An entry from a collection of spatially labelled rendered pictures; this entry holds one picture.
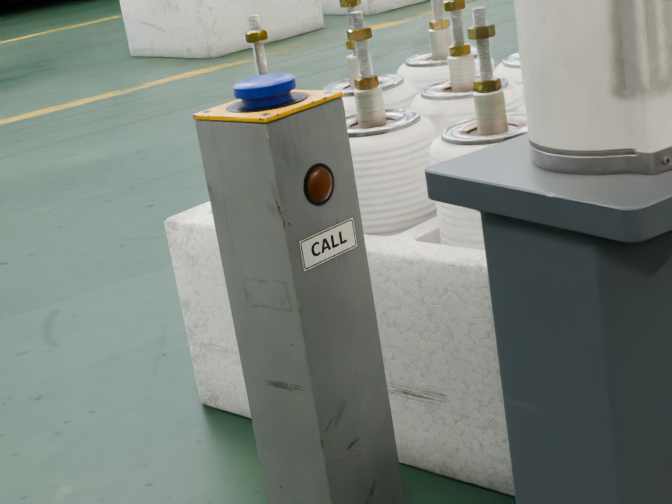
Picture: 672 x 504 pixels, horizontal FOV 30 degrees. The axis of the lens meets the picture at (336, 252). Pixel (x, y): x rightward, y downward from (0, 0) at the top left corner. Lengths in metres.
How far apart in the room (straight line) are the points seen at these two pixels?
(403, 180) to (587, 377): 0.38
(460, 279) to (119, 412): 0.43
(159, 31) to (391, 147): 2.51
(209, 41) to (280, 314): 2.48
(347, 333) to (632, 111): 0.32
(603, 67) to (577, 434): 0.18
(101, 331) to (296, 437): 0.59
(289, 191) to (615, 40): 0.27
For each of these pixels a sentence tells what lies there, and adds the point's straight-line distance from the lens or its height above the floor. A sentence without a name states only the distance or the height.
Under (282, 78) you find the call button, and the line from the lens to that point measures 0.80.
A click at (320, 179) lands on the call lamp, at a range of 0.79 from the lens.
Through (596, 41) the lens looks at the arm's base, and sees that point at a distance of 0.58.
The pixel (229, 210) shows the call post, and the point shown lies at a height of 0.25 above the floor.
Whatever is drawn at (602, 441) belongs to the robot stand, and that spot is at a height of 0.17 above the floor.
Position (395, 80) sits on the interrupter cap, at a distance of 1.15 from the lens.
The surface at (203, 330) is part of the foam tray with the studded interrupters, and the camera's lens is 1.11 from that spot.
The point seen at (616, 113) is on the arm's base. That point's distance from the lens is 0.59.
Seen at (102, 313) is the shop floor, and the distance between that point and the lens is 1.46.
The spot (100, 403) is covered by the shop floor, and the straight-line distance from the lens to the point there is 1.22.
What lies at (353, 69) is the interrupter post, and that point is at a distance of 1.15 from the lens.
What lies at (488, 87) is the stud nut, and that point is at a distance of 0.90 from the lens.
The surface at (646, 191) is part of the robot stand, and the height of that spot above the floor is 0.30.
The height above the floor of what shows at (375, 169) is 0.23.
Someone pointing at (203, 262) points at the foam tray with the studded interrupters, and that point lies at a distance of 1.08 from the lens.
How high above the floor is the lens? 0.46
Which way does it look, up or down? 18 degrees down
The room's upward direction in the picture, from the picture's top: 9 degrees counter-clockwise
